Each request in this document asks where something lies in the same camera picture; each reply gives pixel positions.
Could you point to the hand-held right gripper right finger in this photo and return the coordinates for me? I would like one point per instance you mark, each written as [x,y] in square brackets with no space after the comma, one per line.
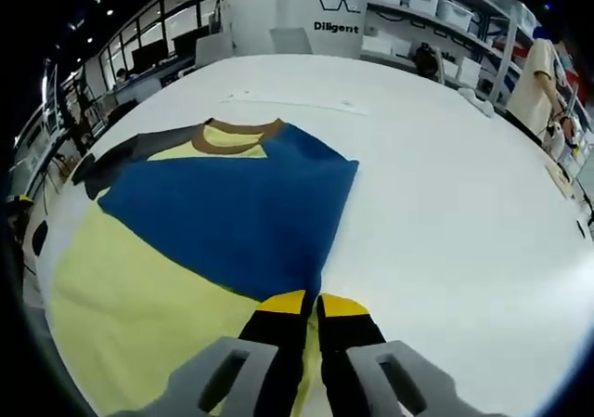
[366,380]

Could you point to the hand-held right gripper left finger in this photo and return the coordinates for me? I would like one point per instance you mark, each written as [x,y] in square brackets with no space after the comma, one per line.
[223,380]

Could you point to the yellow blue grey garment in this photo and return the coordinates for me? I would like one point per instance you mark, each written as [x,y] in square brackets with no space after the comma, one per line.
[223,203]

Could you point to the black desk monitor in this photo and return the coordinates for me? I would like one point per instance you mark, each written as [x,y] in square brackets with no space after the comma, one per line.
[148,57]
[190,41]

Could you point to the grey chair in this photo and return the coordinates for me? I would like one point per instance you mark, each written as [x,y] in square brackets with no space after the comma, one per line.
[292,41]
[213,50]

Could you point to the small black object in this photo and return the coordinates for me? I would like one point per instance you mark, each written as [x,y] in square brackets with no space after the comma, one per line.
[581,229]

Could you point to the light wooden board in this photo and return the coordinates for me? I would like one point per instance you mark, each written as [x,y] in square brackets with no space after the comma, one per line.
[561,180]

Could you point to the white crumpled cloth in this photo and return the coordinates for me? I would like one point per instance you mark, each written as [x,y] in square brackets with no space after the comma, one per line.
[478,103]

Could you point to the white pillar with logo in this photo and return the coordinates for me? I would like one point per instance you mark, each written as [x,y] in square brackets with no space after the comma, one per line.
[278,13]

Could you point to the black office chair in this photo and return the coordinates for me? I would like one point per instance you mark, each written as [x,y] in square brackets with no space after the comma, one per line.
[426,61]

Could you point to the grey shelving unit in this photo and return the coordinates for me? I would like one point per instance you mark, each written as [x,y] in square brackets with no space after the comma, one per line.
[482,36]

